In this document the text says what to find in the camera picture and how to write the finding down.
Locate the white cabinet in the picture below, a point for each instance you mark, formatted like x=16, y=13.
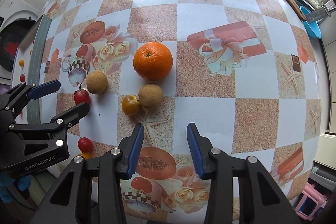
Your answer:
x=329, y=82

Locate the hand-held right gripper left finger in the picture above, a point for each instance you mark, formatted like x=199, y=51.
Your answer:
x=135, y=150

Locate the printed checkered tablecloth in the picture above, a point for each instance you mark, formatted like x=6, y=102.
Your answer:
x=210, y=77

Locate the brown longan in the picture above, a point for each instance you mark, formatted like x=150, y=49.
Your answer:
x=97, y=82
x=151, y=95

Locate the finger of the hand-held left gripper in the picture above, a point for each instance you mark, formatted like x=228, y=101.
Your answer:
x=73, y=113
x=44, y=88

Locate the metal grater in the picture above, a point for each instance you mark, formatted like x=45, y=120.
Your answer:
x=319, y=14

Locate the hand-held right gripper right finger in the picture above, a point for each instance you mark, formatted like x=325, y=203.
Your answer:
x=195, y=150

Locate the person's left hand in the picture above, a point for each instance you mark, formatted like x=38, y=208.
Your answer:
x=13, y=187

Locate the pink plastic stool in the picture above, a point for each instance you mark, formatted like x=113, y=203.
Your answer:
x=312, y=201

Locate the yellow cherry tomato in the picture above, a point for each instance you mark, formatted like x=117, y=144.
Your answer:
x=130, y=106
x=21, y=63
x=86, y=155

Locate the blue plastic basin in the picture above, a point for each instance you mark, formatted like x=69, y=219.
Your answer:
x=313, y=28

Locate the large orange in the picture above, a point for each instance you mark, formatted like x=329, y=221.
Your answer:
x=153, y=60

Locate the red cherry tomato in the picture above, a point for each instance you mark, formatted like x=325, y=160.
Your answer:
x=85, y=144
x=22, y=77
x=82, y=96

